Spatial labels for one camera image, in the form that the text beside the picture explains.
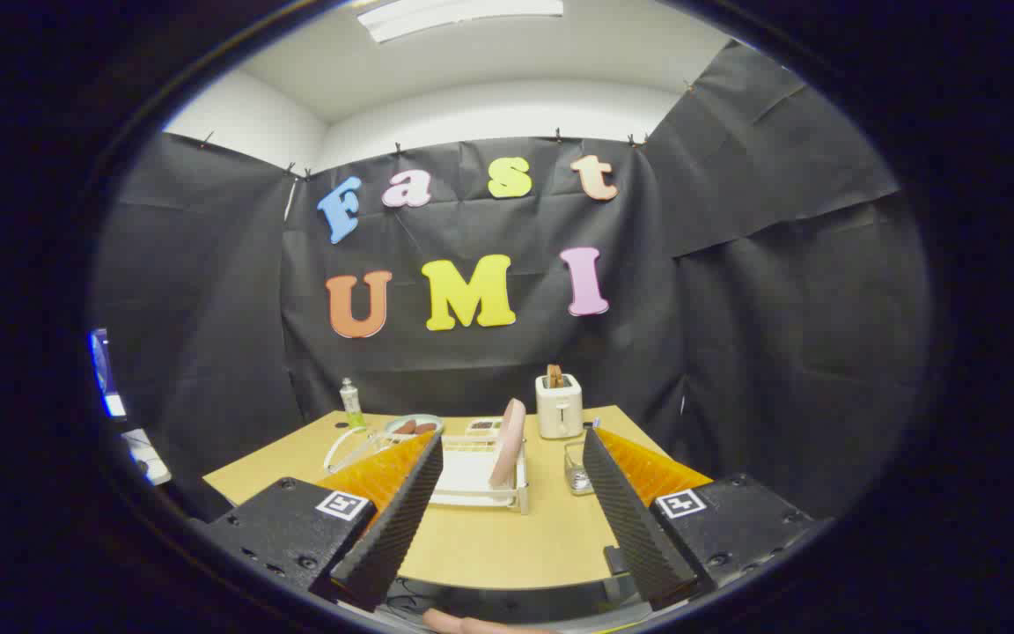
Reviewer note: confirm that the brown bread slice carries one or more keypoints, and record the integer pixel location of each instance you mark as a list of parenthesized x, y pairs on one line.
[(554, 376)]

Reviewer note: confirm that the ceiling light panel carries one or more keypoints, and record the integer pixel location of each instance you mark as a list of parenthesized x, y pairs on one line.
[(463, 16)]

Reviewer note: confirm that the clear food container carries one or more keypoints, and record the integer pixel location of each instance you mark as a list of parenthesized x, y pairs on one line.
[(482, 427)]

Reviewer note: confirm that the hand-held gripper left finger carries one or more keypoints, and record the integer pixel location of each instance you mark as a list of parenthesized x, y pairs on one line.
[(397, 528)]

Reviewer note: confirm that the pale teal plate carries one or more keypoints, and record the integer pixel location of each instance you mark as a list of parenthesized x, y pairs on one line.
[(414, 420)]

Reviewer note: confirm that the small green liquid bottle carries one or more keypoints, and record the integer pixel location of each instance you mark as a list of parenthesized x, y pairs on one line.
[(351, 405)]

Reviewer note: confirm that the black backdrop cloth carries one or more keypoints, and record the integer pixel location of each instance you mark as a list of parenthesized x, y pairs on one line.
[(736, 308)]

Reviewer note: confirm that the cream white toaster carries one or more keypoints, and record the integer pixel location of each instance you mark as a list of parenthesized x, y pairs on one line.
[(559, 412)]

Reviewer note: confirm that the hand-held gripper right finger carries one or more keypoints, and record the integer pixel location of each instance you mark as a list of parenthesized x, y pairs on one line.
[(635, 528)]

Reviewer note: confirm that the computer monitor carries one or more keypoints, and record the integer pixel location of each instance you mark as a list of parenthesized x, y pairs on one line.
[(104, 370)]

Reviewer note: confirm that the pink plate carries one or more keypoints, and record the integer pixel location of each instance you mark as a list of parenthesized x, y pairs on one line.
[(507, 445)]

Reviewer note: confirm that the white device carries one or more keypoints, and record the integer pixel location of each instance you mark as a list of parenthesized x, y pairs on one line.
[(146, 456)]

